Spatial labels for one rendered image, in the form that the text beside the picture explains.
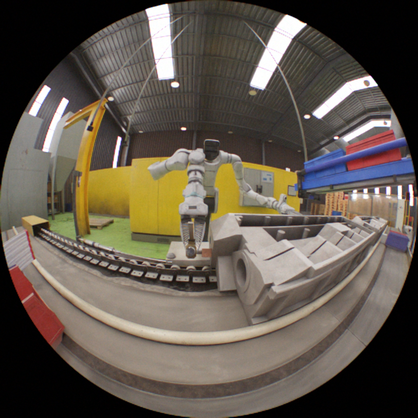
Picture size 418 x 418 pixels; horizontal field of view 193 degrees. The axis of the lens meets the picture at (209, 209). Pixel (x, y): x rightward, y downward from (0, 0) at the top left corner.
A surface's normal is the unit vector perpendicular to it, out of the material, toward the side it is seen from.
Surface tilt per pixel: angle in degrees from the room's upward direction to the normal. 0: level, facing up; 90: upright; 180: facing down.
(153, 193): 90
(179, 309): 0
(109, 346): 0
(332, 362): 0
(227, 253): 108
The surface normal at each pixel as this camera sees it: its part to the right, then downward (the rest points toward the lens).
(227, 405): 0.05, -0.99
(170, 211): 0.09, 0.11
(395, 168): -0.99, -0.04
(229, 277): 0.10, -0.69
